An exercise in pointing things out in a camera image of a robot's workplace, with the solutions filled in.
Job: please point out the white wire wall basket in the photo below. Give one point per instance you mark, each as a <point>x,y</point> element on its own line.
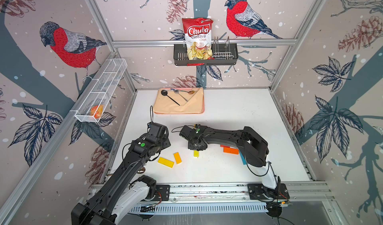
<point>102,90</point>

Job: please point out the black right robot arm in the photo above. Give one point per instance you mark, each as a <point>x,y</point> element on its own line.
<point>250,145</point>

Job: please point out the black ladle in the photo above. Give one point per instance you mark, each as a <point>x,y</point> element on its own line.
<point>165,93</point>

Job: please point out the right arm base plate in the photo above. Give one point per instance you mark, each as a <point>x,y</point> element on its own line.
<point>258,192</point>

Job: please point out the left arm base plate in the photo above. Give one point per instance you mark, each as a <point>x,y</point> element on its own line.
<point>162,193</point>

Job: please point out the beige folded cloth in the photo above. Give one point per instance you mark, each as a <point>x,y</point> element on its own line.
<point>176,103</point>

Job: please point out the pink tray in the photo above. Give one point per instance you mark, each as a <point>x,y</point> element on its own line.
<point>203,105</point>

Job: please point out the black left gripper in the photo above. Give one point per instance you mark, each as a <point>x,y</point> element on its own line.
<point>165,138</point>

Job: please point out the aluminium rail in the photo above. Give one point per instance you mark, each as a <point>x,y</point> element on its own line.
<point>308,191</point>

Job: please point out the orange small block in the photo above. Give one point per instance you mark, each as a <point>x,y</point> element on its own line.
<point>177,158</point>

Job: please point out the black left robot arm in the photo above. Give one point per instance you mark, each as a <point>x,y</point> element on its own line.
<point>113,201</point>

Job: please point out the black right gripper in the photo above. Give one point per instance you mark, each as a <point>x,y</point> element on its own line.
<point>189,146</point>

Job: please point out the copper spoon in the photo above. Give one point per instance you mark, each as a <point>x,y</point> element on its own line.
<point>141,171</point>

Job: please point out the yellow long block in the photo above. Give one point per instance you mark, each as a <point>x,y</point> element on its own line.
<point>166,162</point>

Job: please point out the wooden spoon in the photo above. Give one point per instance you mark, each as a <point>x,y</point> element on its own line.
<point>188,92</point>

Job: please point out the teal long block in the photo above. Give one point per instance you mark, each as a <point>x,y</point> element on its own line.
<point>243,159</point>

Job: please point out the black wire rack basket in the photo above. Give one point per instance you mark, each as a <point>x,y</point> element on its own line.
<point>217,54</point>

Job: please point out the orange fruit in basket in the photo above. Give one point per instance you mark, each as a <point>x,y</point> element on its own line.
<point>96,111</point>

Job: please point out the red cassava chips bag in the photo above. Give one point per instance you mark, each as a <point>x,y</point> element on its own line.
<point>198,37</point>

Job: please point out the orange long block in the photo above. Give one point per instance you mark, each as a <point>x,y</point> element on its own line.
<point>230,150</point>

